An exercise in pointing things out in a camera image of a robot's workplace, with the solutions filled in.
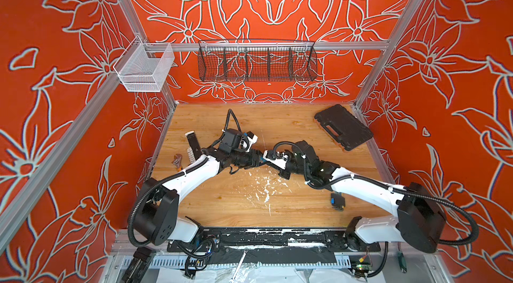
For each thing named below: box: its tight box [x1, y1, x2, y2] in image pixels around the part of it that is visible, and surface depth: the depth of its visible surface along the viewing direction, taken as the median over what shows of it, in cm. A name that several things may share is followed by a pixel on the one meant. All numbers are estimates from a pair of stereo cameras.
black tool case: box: [313, 104, 374, 152], surface depth 105 cm
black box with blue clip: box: [330, 192, 346, 212], surface depth 82 cm
